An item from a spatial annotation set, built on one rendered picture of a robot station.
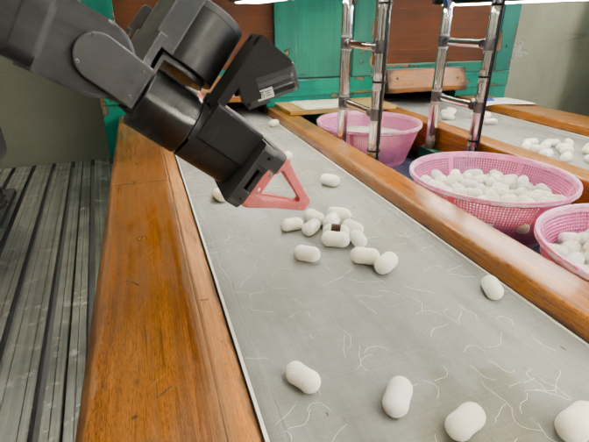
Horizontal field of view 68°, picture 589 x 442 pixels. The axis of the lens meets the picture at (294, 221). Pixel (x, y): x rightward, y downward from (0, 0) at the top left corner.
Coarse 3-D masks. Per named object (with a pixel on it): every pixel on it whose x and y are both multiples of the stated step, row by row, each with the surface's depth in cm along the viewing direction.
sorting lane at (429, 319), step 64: (256, 128) 116; (192, 192) 73; (320, 192) 73; (256, 256) 53; (320, 256) 53; (448, 256) 53; (256, 320) 42; (320, 320) 42; (384, 320) 42; (448, 320) 42; (512, 320) 42; (256, 384) 35; (384, 384) 35; (448, 384) 35; (512, 384) 35; (576, 384) 35
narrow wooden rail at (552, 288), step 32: (288, 128) 113; (320, 128) 105; (352, 160) 81; (384, 192) 70; (416, 192) 66; (448, 224) 56; (480, 224) 56; (480, 256) 51; (512, 256) 48; (512, 288) 47; (544, 288) 43; (576, 288) 43; (576, 320) 40
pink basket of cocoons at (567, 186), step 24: (432, 168) 83; (456, 168) 85; (480, 168) 85; (528, 168) 80; (552, 168) 76; (552, 192) 75; (576, 192) 67; (480, 216) 65; (504, 216) 63; (528, 216) 63; (528, 240) 67
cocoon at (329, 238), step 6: (324, 234) 55; (330, 234) 55; (336, 234) 55; (342, 234) 54; (324, 240) 55; (330, 240) 54; (336, 240) 54; (342, 240) 54; (348, 240) 54; (336, 246) 55; (342, 246) 55
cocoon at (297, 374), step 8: (288, 368) 34; (296, 368) 34; (304, 368) 34; (288, 376) 34; (296, 376) 34; (304, 376) 33; (312, 376) 33; (296, 384) 34; (304, 384) 33; (312, 384) 33; (320, 384) 34; (304, 392) 33; (312, 392) 33
